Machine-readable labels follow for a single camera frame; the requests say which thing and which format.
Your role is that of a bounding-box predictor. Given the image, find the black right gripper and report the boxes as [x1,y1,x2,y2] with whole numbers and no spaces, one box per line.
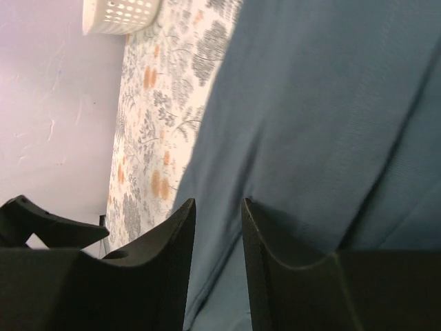
[1,195,196,330]

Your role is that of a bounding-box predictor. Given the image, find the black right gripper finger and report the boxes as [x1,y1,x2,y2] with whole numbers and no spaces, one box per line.
[241,199,440,330]

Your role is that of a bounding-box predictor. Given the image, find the dark teal t shirt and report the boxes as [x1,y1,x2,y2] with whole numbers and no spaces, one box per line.
[175,1,440,330]

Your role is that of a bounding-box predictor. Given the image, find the floral patterned table mat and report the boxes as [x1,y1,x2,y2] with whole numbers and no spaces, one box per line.
[105,1,242,252]

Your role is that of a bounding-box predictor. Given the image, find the white perforated plastic basket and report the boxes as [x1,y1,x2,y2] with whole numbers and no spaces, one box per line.
[82,0,162,35]

